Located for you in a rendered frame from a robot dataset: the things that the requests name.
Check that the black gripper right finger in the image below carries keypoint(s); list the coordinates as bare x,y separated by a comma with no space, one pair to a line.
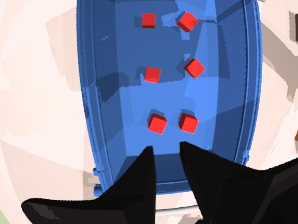
230,193

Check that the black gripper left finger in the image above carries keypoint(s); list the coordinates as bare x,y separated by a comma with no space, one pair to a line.
132,200

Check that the small red block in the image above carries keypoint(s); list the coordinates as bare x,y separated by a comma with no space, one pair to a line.
188,123
152,74
194,67
148,21
156,123
187,22

